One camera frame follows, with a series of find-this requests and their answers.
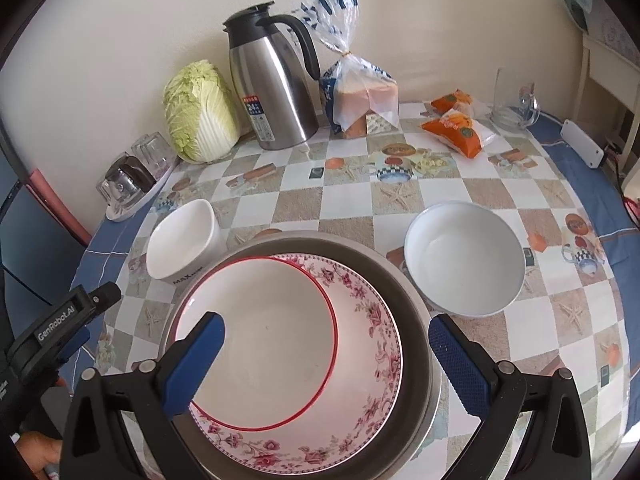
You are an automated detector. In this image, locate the white square MAX bowl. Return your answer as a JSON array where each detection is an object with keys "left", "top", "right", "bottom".
[{"left": 146, "top": 198, "right": 227, "bottom": 285}]

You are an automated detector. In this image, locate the red-rimmed white bowl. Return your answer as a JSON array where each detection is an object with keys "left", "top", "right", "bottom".
[{"left": 169, "top": 257, "right": 338, "bottom": 431}]

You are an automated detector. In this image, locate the person's hand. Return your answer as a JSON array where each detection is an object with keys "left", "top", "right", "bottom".
[{"left": 15, "top": 431, "right": 63, "bottom": 480}]

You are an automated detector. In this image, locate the white oval tray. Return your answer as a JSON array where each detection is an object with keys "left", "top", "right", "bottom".
[{"left": 96, "top": 153, "right": 177, "bottom": 222}]

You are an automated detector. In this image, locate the patterned blue-edged tablecloth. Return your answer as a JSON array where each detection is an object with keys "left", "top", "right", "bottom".
[{"left": 64, "top": 103, "right": 639, "bottom": 479}]

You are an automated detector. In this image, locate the upturned clear glass right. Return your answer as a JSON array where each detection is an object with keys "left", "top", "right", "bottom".
[{"left": 131, "top": 132, "right": 176, "bottom": 180}]

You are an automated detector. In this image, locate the large stainless steel bowl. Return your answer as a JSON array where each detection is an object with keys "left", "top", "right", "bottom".
[{"left": 160, "top": 231, "right": 440, "bottom": 479}]

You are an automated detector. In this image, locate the napa cabbage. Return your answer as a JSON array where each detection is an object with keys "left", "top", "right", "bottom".
[{"left": 163, "top": 60, "right": 241, "bottom": 164}]

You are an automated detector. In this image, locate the pink floral plate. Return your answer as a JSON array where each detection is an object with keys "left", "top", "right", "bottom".
[{"left": 189, "top": 254, "right": 404, "bottom": 476}]

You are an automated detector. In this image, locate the small white round bowl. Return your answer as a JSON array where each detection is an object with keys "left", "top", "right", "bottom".
[{"left": 404, "top": 200, "right": 526, "bottom": 318}]

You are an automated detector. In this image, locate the stainless steel thermos jug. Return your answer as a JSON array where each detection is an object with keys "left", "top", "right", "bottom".
[{"left": 224, "top": 2, "right": 320, "bottom": 151}]

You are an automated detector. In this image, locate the white power strip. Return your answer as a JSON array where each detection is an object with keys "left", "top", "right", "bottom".
[{"left": 561, "top": 119, "right": 604, "bottom": 169}]

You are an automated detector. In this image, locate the bagged sliced bread loaf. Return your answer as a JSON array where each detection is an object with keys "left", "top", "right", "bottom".
[{"left": 294, "top": 0, "right": 399, "bottom": 139}]

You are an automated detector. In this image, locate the clear glass mug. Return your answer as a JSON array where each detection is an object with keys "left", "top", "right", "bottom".
[{"left": 489, "top": 67, "right": 541, "bottom": 132}]

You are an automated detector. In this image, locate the orange snack packet front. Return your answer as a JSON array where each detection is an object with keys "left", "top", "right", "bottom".
[{"left": 421, "top": 110, "right": 497, "bottom": 159}]

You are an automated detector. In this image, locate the orange snack packet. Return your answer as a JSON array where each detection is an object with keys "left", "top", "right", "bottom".
[
  {"left": 421, "top": 110, "right": 497, "bottom": 159},
  {"left": 431, "top": 89, "right": 490, "bottom": 118}
]

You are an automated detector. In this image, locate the orange snack packet back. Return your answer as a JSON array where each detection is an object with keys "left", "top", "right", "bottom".
[{"left": 431, "top": 89, "right": 490, "bottom": 118}]

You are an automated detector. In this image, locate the white chair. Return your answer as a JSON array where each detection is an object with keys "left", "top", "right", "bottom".
[{"left": 564, "top": 0, "right": 639, "bottom": 166}]

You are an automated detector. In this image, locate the glass teapot brown handle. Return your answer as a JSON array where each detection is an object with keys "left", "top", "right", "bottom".
[{"left": 96, "top": 152, "right": 156, "bottom": 210}]

